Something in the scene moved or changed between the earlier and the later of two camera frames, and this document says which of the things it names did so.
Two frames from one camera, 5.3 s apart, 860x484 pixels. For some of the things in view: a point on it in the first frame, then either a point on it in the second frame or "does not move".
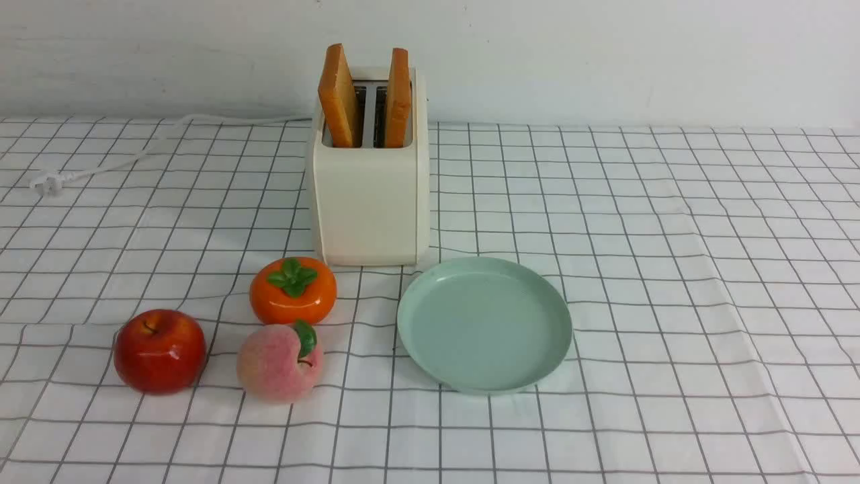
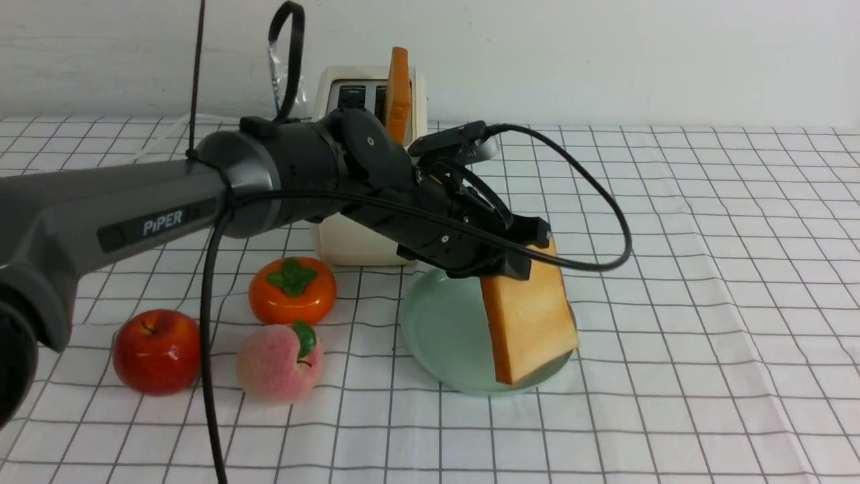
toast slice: x=337 y=97 to x=533 y=322
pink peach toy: x=280 y=364 does not move
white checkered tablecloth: x=713 y=278 does not move
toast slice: x=398 y=100 does not move
